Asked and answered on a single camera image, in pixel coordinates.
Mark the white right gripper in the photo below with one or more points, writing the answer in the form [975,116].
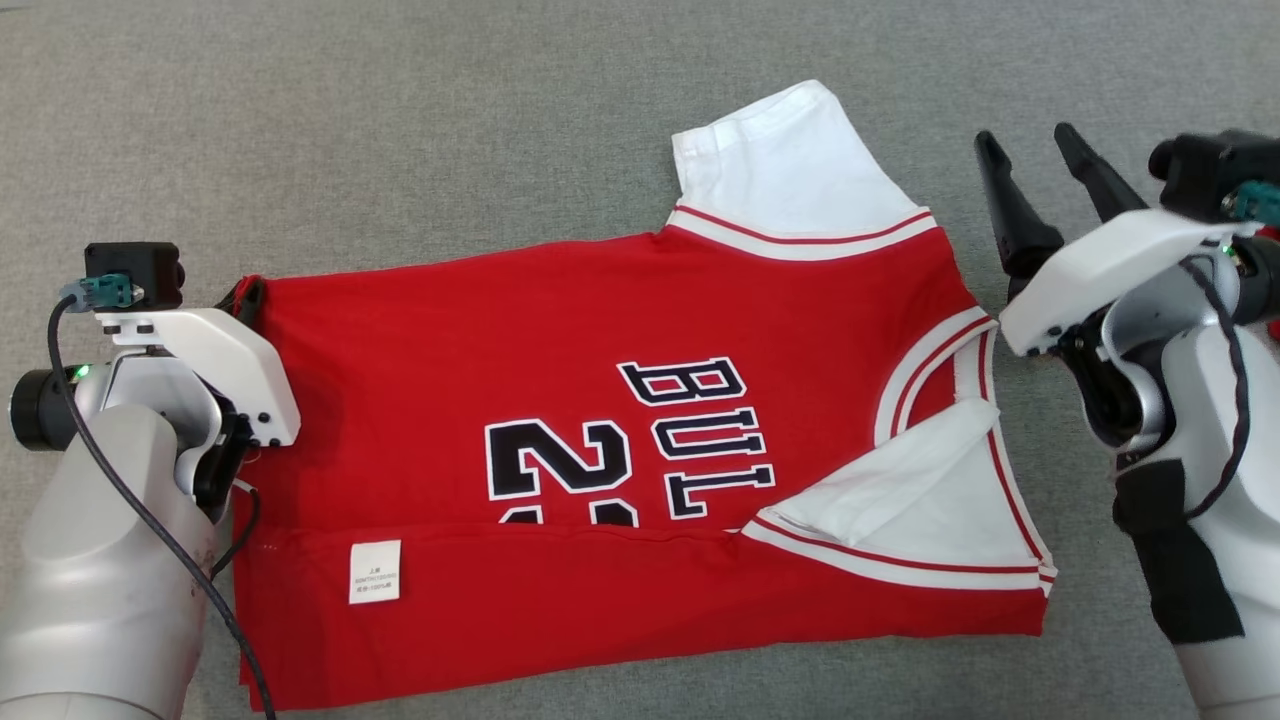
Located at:
[1110,260]

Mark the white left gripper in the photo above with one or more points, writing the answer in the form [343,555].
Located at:
[230,365]

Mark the red and white basketball jersey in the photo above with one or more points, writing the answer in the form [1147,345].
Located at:
[450,350]

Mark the red shorts with white stripe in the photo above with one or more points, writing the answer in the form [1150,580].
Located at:
[1274,332]

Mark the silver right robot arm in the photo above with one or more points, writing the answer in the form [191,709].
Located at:
[1220,450]

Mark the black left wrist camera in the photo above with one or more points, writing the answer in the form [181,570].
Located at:
[135,265]

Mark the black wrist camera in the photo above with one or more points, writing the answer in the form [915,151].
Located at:
[1205,165]
[135,265]

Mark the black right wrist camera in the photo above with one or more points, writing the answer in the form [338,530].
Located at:
[1205,165]

